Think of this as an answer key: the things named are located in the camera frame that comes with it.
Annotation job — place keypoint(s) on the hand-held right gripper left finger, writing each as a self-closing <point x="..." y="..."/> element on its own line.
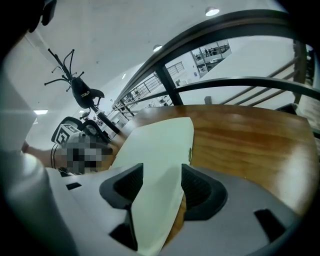
<point x="95" y="220"/>

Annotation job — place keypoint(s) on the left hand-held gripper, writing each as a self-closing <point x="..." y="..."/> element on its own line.
<point x="65" y="135"/>

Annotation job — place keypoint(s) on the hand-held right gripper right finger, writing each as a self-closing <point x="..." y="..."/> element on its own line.
<point x="225" y="225"/>

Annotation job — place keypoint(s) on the pale green box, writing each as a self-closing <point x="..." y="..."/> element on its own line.
<point x="160" y="150"/>

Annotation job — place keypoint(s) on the person's left forearm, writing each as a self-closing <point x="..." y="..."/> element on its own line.
<point x="40" y="155"/>

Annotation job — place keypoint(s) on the black coat rack with cap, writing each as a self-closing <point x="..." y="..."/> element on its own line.
<point x="100" y="115"/>

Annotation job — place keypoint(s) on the black hanging bag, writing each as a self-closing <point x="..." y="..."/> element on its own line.
<point x="81" y="92"/>

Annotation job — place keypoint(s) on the round ceiling light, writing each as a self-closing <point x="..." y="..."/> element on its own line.
<point x="212" y="11"/>
<point x="157" y="48"/>
<point x="124" y="75"/>

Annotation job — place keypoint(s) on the black metal railing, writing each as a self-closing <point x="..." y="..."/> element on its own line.
<point x="225" y="27"/>

